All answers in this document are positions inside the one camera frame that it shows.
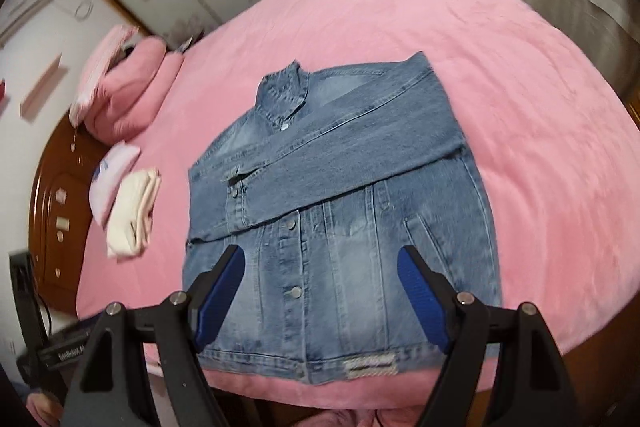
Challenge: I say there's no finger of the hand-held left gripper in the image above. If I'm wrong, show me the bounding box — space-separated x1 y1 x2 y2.
9 249 41 348

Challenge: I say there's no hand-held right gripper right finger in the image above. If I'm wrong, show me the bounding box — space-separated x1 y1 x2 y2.
396 244 576 427

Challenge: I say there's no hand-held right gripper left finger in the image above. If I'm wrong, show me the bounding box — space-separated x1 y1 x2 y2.
62 244 247 427

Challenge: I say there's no blue denim jacket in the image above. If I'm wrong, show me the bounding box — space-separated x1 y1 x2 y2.
181 52 503 385

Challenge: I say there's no wooden headboard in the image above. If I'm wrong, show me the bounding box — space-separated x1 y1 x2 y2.
31 114 111 315

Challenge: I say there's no folded cream cloth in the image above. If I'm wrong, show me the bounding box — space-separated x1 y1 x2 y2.
106 168 162 260

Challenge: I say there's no small white printed pillow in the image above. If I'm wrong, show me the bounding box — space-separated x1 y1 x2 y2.
89 142 142 228

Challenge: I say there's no pink bed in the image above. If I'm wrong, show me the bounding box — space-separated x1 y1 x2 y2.
75 0 640 410

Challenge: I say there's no folded pink quilt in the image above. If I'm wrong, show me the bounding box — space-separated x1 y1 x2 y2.
82 37 186 142

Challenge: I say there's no pink pillow with lace trim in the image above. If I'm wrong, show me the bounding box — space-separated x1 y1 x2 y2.
69 24 141 128

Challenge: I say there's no white air conditioner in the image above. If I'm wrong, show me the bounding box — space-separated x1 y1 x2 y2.
0 0 56 48

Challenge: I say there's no pink wall shelf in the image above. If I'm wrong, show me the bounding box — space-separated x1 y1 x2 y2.
20 54 63 120

